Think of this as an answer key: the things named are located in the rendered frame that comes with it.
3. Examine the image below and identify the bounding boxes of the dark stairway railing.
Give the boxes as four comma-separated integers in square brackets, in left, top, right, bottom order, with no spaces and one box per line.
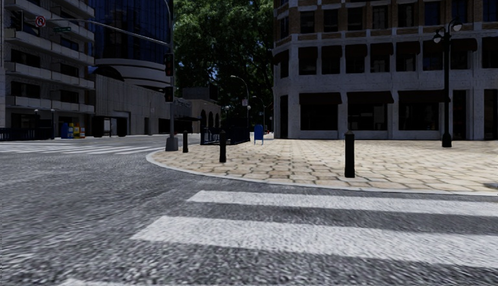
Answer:
[200,117,252,146]
[0,108,56,142]

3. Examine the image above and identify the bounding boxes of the grey street lamp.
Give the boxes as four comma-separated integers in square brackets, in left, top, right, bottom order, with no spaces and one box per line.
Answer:
[230,75,252,128]

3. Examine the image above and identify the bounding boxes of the tan arched building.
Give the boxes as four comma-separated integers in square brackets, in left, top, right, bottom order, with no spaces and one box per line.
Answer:
[173,87,222,134]

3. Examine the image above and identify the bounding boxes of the traffic light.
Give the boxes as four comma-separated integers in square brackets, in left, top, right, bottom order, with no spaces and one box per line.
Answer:
[22,0,180,152]

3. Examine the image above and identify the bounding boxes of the trees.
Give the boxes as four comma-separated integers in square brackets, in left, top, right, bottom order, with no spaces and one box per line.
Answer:
[172,0,275,131]

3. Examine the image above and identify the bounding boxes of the pale stone and brick building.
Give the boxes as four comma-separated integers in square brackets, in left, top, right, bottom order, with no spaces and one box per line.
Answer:
[271,0,498,141]

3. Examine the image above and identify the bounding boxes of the glass tower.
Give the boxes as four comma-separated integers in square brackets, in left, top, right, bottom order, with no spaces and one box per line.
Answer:
[86,0,174,92]

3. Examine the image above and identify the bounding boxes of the black street lamp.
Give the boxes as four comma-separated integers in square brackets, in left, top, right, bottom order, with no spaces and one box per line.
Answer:
[433,17,464,149]

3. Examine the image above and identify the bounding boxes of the pale concrete building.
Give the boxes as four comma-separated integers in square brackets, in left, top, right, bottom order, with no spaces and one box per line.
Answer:
[0,0,96,131]

